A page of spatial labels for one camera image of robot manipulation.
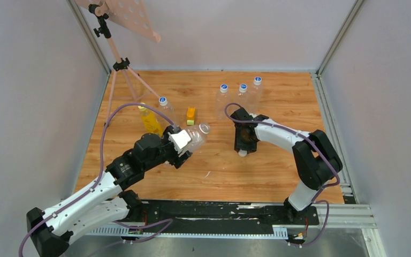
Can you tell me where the large pineapple juice bottle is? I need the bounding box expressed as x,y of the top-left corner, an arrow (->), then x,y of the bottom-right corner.
183,123 -> 211,154

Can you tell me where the yellow label juice bottle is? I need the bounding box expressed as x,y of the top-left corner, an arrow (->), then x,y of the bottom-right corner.
138,106 -> 163,136

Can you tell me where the blue Pocari Sweat cap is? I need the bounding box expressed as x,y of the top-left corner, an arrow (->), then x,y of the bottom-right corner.
159,97 -> 168,106

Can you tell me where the yellow bottle cap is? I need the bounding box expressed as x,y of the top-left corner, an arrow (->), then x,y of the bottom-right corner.
138,103 -> 146,111

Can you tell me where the white bottle cap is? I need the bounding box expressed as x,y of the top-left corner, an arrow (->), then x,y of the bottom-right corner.
238,150 -> 247,157

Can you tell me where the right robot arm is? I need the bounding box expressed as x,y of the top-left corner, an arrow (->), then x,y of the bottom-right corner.
229,107 -> 343,224

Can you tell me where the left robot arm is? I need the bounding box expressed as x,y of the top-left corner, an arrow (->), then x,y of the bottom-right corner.
26,125 -> 203,256

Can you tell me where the clear capped bottle middle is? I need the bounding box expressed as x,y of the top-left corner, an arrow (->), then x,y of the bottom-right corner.
233,84 -> 250,112

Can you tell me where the clear capped bottle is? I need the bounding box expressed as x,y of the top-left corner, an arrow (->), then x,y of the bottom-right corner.
233,84 -> 250,112
215,84 -> 231,120
247,77 -> 263,114

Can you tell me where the clear capped bottle right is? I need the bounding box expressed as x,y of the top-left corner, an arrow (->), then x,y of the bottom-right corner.
247,77 -> 263,114

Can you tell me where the clear capped bottle left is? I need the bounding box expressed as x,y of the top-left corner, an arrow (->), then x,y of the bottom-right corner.
215,84 -> 231,120

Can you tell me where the yellow green toy block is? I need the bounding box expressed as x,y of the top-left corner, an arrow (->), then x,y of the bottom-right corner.
186,107 -> 196,126

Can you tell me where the pink music stand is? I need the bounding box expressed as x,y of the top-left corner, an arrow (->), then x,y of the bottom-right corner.
74,0 -> 167,128

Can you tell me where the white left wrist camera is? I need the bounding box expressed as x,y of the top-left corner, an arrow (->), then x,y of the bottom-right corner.
169,130 -> 192,155

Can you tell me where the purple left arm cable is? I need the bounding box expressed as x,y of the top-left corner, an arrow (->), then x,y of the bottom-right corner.
18,103 -> 178,257

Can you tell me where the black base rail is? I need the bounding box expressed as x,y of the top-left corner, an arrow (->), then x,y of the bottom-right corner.
90,200 -> 319,239

